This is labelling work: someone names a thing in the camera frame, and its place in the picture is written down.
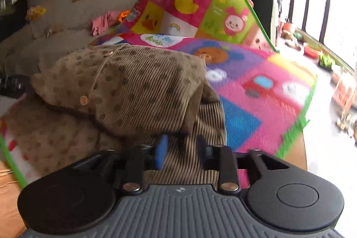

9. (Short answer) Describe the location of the brown dotted corduroy garment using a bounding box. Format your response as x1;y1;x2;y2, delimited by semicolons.
1;43;226;184

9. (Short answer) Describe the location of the beige sofa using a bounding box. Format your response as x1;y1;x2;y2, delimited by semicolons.
1;0;137;75

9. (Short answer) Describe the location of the colourful cartoon play mat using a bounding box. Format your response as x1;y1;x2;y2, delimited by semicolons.
1;0;316;187

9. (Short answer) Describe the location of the pink cloth on sofa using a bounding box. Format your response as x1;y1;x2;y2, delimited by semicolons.
91;11;120;36

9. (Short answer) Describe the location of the dried peel pile on floor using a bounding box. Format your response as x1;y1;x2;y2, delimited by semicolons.
336;111;356;143

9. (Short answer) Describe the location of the red plastic basin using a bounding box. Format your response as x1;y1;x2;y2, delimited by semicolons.
304;45;322;59

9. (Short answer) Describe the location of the orange printed cardboard box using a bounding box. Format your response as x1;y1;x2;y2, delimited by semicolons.
332;78;356;111

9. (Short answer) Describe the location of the green plant in tray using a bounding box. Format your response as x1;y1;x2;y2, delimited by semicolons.
318;54;335;71

